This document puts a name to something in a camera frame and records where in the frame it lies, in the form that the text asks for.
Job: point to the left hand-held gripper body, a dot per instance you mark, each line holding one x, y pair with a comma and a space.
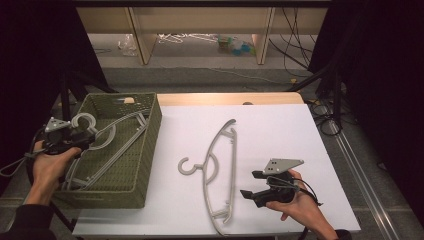
56, 136

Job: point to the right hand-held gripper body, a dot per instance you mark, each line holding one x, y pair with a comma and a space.
280, 190

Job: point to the grey plastic clothes hanger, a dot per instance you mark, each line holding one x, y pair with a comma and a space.
113, 160
233, 156
83, 116

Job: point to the green woven basket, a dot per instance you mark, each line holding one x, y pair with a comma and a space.
133, 173

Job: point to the person's right hand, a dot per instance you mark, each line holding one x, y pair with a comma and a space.
303, 206

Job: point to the person's left hand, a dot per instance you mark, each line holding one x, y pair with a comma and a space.
50, 170

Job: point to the black metal stand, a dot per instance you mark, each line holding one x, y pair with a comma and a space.
335, 90
65, 96

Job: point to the white table mat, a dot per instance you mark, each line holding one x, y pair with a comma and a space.
283, 133

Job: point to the clear plastic bag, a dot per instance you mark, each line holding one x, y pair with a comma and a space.
127, 45

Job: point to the colourful plastic toys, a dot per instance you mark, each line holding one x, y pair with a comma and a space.
236, 46

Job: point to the white hangers on floor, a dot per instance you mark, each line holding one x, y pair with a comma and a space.
180, 37

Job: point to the beige wooden shelf unit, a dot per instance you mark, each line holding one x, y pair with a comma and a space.
200, 20

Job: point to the metal floor rail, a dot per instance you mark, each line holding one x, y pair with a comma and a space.
363, 180

